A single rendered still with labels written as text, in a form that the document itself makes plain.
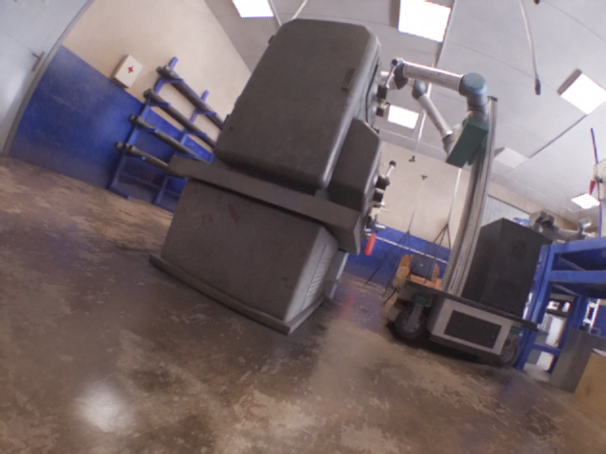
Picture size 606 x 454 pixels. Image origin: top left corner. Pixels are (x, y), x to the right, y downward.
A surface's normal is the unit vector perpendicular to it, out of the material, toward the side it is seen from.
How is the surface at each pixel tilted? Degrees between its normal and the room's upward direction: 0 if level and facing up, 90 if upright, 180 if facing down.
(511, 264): 90
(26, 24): 90
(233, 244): 90
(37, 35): 90
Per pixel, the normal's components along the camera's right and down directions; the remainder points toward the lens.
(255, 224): -0.21, -0.14
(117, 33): 0.91, 0.33
